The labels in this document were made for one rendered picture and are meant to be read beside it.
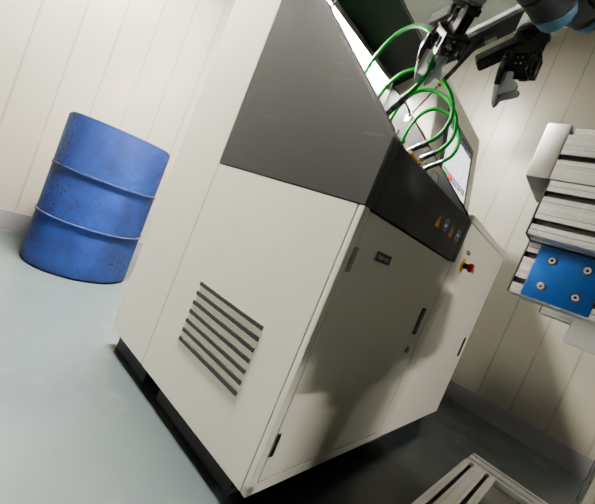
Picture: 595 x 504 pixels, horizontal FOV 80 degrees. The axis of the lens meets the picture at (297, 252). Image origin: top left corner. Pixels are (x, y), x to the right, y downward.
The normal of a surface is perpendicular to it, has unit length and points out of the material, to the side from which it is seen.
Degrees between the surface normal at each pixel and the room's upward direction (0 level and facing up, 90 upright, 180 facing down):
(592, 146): 90
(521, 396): 90
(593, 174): 90
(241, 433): 90
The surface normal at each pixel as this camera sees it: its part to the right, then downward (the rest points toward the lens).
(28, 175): 0.68, 0.32
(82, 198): 0.21, 0.14
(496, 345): -0.63, -0.21
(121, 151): 0.48, 0.25
